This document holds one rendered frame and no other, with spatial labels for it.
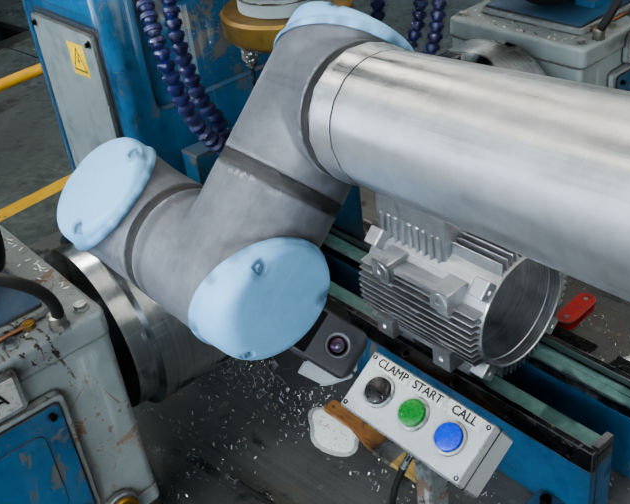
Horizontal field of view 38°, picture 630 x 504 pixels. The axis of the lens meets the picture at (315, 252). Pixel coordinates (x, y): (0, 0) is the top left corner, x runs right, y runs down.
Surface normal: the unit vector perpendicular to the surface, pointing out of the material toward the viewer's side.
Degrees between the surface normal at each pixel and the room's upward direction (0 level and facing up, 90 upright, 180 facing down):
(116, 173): 34
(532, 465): 90
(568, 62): 90
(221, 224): 47
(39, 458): 90
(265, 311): 94
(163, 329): 73
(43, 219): 0
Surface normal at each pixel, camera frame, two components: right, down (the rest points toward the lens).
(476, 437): -0.51, -0.45
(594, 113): -0.43, -0.74
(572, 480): -0.75, 0.44
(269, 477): -0.11, -0.83
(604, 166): -0.76, -0.34
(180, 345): 0.65, 0.33
